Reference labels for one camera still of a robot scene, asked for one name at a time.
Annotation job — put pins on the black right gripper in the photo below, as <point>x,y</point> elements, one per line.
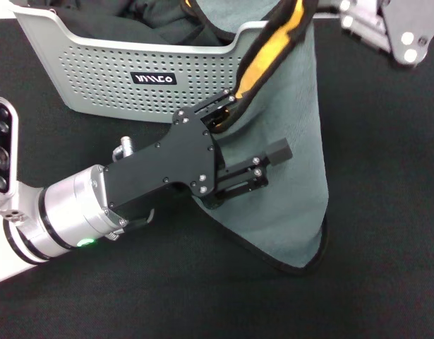
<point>410,28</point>

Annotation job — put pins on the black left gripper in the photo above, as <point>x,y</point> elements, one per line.
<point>167,162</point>

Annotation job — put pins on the yellow and grey towel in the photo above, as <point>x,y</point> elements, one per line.
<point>290,176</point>

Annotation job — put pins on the grey towel with black trim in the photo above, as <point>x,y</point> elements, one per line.
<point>230,14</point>

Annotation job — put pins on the dark grey crumpled towel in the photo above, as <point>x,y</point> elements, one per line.
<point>174,24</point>

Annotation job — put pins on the grey perforated plastic storage basket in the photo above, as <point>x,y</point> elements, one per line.
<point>96,88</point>

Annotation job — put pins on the black tablecloth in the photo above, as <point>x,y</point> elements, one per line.
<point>96,300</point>

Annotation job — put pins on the silver plug connector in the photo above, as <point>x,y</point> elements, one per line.
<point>125,148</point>

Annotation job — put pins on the black cloth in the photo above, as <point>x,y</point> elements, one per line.
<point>96,24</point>

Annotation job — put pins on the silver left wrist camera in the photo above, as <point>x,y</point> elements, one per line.
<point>3,148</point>

